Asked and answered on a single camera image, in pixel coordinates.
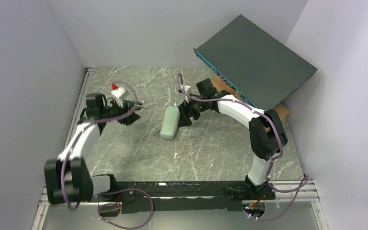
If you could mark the aluminium front rail frame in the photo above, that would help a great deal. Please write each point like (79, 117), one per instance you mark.
(295, 207)

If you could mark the aluminium left side rail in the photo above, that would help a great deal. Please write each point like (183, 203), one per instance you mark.
(79, 104)

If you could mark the mint green umbrella case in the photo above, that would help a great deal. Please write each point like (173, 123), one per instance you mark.
(170, 123)

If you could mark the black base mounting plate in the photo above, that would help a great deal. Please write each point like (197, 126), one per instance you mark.
(186, 195)

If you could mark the dark grey network switch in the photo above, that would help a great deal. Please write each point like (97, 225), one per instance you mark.
(261, 69)

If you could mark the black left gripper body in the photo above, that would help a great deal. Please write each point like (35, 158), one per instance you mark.
(124, 112)

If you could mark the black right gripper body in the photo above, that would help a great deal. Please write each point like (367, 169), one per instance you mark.
(186, 112)

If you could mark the green handled pliers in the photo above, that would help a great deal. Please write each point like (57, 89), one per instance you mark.
(132, 104)

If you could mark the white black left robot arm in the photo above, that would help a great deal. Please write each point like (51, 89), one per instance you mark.
(67, 177)

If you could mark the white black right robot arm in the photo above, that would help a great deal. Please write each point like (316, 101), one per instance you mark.
(267, 135)

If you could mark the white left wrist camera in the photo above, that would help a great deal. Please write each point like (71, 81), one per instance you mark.
(119, 94)

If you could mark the brown wooden board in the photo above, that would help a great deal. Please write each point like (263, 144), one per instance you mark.
(219, 84)

